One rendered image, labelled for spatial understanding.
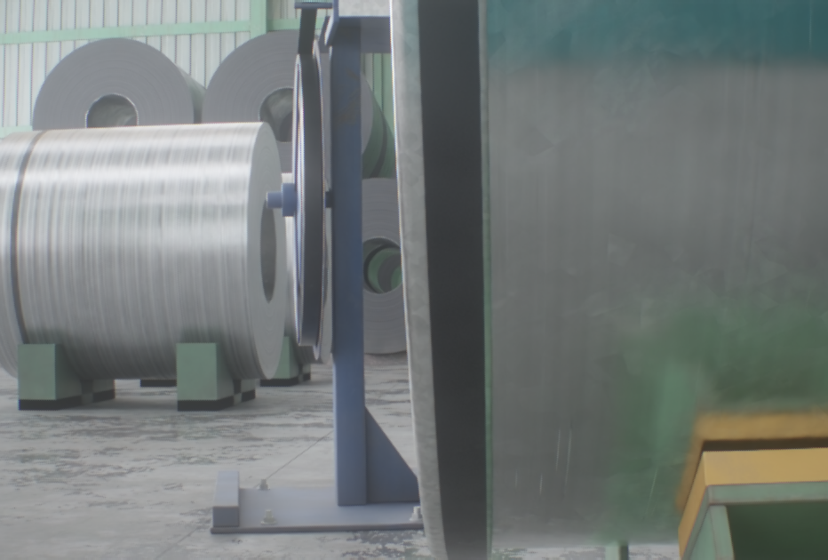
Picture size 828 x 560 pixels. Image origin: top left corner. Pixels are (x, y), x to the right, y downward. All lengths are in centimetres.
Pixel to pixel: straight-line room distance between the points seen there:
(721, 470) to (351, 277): 197
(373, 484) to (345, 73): 85
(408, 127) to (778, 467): 35
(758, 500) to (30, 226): 556
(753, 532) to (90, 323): 548
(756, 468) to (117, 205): 542
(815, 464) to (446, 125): 36
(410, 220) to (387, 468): 214
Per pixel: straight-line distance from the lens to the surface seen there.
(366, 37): 302
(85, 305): 628
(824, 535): 99
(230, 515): 259
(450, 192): 77
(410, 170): 76
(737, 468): 93
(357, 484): 286
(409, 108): 75
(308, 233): 259
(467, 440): 90
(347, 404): 285
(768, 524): 96
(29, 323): 640
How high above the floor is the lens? 39
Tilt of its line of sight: 2 degrees up
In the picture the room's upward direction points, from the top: 1 degrees counter-clockwise
